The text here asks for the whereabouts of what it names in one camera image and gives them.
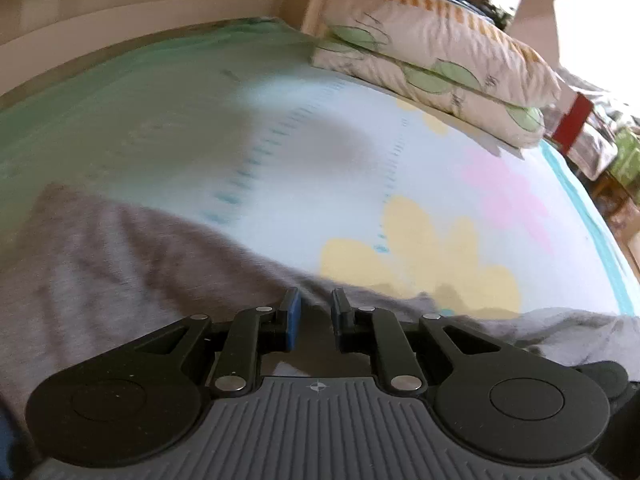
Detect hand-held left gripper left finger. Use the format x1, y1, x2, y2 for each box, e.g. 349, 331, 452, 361
134, 287, 302, 394

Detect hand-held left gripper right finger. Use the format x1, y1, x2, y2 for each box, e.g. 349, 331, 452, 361
331, 288, 502, 394

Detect grey pants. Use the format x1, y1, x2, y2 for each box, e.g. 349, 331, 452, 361
0, 182, 640, 413

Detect wooden stool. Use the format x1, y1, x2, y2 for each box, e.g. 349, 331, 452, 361
590, 174, 640, 243

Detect green box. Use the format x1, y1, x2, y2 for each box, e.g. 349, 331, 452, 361
612, 127, 640, 187

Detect cluttered items beside bed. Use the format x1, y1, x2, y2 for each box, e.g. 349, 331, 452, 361
555, 67, 626, 181

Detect leaf print pillow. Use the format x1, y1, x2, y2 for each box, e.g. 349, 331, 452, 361
311, 35, 546, 149
320, 0, 563, 111

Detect red box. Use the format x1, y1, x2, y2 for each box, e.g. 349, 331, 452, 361
551, 93, 594, 154

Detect wooden bed headboard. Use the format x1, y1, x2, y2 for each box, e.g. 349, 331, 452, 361
0, 0, 576, 108

